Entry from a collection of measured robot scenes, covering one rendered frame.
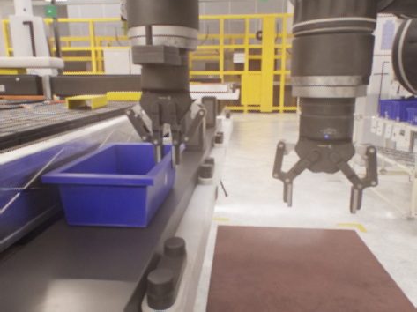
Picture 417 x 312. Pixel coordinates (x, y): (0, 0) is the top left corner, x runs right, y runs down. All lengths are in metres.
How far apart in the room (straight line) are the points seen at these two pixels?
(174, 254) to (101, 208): 0.13
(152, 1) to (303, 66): 0.22
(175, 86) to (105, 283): 0.28
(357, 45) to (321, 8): 0.06
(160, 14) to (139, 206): 0.26
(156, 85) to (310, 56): 0.22
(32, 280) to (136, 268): 0.11
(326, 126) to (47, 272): 0.38
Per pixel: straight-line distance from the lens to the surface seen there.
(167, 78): 0.48
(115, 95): 1.32
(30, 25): 4.07
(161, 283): 0.36
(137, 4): 0.49
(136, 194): 0.46
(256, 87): 10.73
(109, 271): 0.40
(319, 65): 0.45
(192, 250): 0.50
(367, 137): 4.47
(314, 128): 0.48
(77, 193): 0.49
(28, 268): 0.44
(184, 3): 0.49
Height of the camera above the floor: 1.08
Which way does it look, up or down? 11 degrees down
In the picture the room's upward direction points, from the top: straight up
